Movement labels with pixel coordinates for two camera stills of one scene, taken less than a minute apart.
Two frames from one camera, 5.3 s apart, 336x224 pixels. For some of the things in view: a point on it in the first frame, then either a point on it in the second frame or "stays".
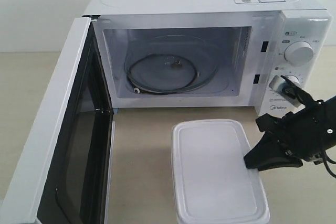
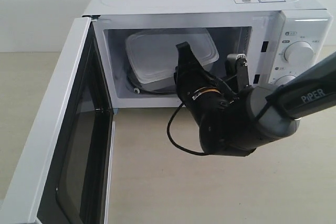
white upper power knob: x=298 y=53 stays
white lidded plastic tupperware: x=211 y=183 -> x=152 y=56
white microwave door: x=64 y=173 stays
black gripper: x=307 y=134 -> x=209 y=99
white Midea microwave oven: x=208 y=39 stays
